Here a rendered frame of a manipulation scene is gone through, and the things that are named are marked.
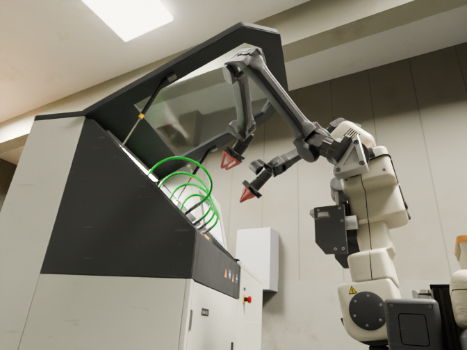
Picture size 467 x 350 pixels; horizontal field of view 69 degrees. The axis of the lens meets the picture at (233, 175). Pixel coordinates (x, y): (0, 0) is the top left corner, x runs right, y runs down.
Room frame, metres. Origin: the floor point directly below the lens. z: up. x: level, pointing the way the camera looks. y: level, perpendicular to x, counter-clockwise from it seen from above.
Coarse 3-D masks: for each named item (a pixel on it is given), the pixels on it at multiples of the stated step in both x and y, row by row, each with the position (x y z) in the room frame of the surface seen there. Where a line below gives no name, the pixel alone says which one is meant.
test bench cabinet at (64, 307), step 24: (48, 288) 1.27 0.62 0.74; (72, 288) 1.24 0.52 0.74; (96, 288) 1.22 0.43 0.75; (120, 288) 1.20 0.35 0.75; (144, 288) 1.17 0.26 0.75; (168, 288) 1.15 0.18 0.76; (48, 312) 1.26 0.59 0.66; (72, 312) 1.24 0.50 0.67; (96, 312) 1.21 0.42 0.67; (120, 312) 1.19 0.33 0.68; (144, 312) 1.17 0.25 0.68; (168, 312) 1.15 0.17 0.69; (24, 336) 1.28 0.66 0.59; (48, 336) 1.26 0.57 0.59; (72, 336) 1.23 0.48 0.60; (96, 336) 1.21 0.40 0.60; (120, 336) 1.19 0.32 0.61; (144, 336) 1.17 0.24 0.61; (168, 336) 1.14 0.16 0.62
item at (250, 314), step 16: (176, 176) 1.92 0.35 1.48; (176, 192) 1.92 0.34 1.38; (192, 192) 1.89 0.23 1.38; (224, 240) 2.51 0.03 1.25; (240, 288) 1.82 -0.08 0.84; (256, 288) 2.26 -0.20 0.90; (240, 304) 1.84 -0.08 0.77; (256, 304) 2.28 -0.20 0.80; (240, 320) 1.85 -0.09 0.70; (256, 320) 2.30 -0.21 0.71; (240, 336) 1.87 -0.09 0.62; (256, 336) 2.30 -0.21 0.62
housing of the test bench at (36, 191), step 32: (32, 128) 1.35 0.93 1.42; (64, 128) 1.31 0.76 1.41; (32, 160) 1.34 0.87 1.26; (64, 160) 1.29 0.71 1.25; (32, 192) 1.32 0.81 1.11; (0, 224) 1.35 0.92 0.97; (32, 224) 1.31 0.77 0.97; (0, 256) 1.34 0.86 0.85; (32, 256) 1.30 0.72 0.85; (0, 288) 1.32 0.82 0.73; (32, 288) 1.29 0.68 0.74; (0, 320) 1.31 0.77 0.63
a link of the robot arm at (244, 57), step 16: (256, 48) 0.82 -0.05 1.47; (224, 64) 0.90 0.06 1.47; (240, 64) 0.84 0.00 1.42; (256, 64) 0.84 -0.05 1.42; (256, 80) 0.88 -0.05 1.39; (272, 80) 0.87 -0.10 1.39; (272, 96) 0.90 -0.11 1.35; (288, 96) 0.91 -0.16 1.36; (288, 112) 0.93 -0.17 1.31; (304, 128) 0.96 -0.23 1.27; (320, 128) 0.98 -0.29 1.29; (304, 144) 0.99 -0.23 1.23
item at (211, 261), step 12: (204, 240) 1.22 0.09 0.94; (204, 252) 1.23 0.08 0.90; (216, 252) 1.37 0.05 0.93; (204, 264) 1.24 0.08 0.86; (216, 264) 1.38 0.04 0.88; (228, 264) 1.55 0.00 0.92; (204, 276) 1.26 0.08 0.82; (216, 276) 1.39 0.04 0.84; (228, 276) 1.57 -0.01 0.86; (216, 288) 1.41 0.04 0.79; (228, 288) 1.58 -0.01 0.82
